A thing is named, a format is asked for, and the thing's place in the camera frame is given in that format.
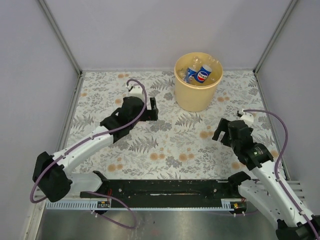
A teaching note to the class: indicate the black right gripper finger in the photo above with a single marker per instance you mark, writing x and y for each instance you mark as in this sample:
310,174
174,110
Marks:
225,139
222,127

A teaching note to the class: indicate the clear bottle red cap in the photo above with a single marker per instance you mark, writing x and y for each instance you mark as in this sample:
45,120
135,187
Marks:
183,73

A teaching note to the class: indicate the aluminium frame post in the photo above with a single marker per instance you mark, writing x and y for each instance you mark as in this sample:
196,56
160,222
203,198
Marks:
58,33
279,28

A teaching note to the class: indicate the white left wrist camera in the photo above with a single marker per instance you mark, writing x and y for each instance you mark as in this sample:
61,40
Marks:
135,91

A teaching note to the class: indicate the left aluminium frame post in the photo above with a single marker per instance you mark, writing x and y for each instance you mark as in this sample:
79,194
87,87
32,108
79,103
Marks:
58,33

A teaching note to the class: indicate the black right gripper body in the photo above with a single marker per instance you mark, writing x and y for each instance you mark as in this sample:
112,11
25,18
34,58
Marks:
233,143

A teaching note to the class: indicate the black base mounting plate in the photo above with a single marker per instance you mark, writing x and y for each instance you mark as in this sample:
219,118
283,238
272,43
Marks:
168,190

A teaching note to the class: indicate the floral patterned table mat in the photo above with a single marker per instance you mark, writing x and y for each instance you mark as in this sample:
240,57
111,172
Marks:
179,144

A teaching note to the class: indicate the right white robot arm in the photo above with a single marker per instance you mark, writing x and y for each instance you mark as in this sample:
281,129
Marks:
276,200

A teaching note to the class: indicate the right aluminium frame post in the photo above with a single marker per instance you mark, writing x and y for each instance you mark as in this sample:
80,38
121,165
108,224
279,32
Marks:
279,28

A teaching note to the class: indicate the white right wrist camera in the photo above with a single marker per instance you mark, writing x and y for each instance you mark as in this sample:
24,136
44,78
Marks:
248,118

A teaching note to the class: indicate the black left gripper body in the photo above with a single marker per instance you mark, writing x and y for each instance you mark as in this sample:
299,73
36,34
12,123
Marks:
149,115

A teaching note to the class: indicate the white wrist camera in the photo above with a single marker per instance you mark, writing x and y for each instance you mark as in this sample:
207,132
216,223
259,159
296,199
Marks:
135,91
248,118

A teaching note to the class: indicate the blue label bottle blue cap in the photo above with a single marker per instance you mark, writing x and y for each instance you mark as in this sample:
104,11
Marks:
192,69

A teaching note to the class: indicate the white slotted cable duct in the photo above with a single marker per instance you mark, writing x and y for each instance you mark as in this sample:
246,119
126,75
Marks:
156,205

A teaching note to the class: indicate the Pepsi label plastic bottle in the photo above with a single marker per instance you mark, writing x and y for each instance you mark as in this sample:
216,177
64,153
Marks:
209,72

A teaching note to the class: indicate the yellow plastic bin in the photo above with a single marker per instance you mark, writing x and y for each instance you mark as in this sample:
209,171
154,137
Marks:
189,96

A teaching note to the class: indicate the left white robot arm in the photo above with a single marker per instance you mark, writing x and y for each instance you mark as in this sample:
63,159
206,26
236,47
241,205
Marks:
53,172

